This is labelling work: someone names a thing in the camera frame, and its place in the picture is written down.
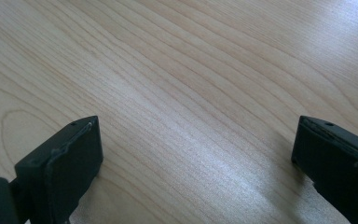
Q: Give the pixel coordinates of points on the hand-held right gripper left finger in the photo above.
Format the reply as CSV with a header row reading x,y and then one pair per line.
x,y
65,168

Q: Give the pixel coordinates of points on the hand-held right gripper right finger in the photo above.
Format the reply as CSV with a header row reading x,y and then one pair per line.
x,y
338,161

